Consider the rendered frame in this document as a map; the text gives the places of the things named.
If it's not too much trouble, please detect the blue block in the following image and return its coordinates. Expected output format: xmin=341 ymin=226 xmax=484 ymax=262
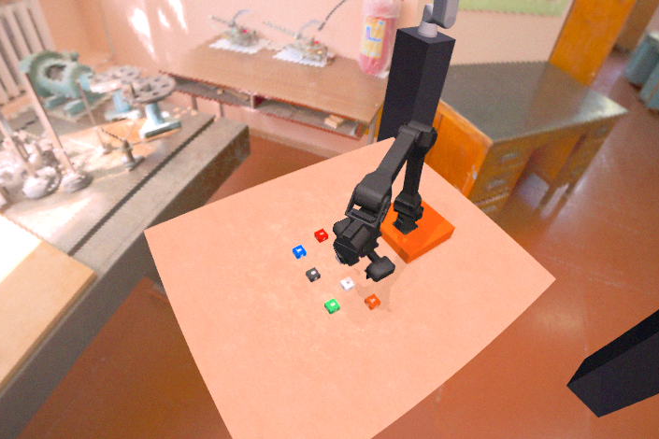
xmin=292 ymin=245 xmax=307 ymax=260

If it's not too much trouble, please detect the green block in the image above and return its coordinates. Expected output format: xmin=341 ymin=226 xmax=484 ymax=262
xmin=324 ymin=298 xmax=340 ymax=315

